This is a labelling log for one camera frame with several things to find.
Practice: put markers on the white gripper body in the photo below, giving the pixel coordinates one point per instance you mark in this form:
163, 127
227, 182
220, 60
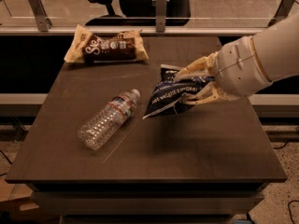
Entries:
239, 66

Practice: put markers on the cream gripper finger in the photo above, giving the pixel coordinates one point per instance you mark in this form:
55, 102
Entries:
210, 94
202, 67

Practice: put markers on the blue chip bag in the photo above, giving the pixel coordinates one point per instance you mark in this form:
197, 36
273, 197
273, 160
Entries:
166, 98

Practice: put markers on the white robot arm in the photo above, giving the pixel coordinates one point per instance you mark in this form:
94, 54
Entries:
278, 49

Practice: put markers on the brown and cream snack bag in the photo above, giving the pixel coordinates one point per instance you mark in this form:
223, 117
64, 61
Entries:
87, 47

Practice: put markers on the clear plastic water bottle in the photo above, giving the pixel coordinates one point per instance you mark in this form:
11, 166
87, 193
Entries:
97, 130

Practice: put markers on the black office chair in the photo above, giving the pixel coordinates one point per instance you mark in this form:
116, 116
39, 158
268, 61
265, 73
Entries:
142, 13

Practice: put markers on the glass partition panel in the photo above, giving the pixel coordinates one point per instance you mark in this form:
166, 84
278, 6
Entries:
198, 13

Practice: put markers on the middle metal bracket post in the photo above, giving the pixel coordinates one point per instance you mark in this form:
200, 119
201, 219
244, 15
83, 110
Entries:
160, 15

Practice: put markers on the metal bracket post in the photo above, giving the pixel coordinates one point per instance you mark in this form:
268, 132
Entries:
43, 22
283, 11
160, 15

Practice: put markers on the right metal bracket post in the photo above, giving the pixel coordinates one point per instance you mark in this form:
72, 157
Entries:
283, 11

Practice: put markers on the left metal bracket post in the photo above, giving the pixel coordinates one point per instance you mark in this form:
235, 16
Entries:
43, 22

